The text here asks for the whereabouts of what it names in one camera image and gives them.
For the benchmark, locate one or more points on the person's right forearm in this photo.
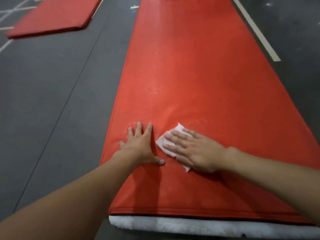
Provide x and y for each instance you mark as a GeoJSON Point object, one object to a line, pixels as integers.
{"type": "Point", "coordinates": [282, 177]}

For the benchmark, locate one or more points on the red mat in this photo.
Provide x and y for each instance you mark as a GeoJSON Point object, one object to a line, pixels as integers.
{"type": "Point", "coordinates": [55, 17]}
{"type": "Point", "coordinates": [212, 72]}

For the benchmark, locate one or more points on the white wet wipe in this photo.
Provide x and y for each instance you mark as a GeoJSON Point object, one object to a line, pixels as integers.
{"type": "Point", "coordinates": [161, 143]}

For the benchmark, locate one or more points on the person's left hand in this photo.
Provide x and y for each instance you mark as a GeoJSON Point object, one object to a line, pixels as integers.
{"type": "Point", "coordinates": [138, 147]}

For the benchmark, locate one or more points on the white fluffy padding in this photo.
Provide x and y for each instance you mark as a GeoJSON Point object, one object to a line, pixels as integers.
{"type": "Point", "coordinates": [200, 227]}

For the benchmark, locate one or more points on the person's right hand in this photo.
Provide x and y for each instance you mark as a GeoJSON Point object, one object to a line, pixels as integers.
{"type": "Point", "coordinates": [202, 152]}

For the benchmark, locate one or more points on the person's left forearm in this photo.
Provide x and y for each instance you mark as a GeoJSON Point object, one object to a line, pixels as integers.
{"type": "Point", "coordinates": [65, 199]}

